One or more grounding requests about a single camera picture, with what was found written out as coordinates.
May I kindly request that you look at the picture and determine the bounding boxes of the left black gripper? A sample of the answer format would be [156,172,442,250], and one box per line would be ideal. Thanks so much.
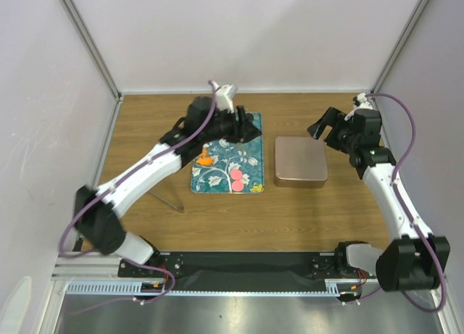
[199,106,261,145]

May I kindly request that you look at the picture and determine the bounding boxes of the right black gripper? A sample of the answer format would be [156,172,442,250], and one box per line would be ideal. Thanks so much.
[307,107,359,154]

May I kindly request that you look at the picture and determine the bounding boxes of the metal tongs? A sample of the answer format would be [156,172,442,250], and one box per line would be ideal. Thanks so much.
[149,191,185,213]

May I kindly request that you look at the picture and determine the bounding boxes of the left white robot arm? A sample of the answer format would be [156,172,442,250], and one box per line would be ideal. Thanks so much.
[72,96,262,276]

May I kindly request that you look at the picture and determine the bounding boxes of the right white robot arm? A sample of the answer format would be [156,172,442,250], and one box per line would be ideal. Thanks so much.
[307,106,450,292]

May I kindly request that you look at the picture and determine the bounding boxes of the teal floral serving tray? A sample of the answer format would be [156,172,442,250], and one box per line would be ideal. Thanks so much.
[190,111,266,195]

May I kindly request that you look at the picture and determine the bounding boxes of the pink sandwich cookie upper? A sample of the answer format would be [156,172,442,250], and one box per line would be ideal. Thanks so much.
[230,170,243,181]

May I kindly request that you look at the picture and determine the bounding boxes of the pink sandwich cookie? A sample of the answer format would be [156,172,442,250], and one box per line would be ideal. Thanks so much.
[231,180,244,192]
[230,170,243,181]

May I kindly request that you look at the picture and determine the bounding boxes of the orange fish cookie lower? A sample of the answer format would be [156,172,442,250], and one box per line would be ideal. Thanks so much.
[196,157,215,167]

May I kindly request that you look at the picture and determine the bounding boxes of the pink sandwich cookie lower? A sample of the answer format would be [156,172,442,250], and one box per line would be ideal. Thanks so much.
[231,180,244,192]

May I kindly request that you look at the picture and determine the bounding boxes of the brown cookie tin box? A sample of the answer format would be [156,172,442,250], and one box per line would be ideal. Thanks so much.
[274,177,327,189]

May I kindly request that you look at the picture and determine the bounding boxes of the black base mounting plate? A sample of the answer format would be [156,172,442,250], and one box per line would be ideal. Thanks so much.
[119,250,378,293]

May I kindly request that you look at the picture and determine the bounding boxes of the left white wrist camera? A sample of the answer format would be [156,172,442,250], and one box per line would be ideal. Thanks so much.
[214,84,238,113]

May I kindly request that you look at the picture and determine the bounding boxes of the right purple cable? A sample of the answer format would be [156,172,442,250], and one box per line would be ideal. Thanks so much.
[344,93,447,312]

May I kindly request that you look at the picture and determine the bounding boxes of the purple cable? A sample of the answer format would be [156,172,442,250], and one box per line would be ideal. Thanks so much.
[59,80,220,315]
[344,93,447,312]

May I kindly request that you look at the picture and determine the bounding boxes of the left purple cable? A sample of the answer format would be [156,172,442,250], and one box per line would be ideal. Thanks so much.
[59,80,220,315]

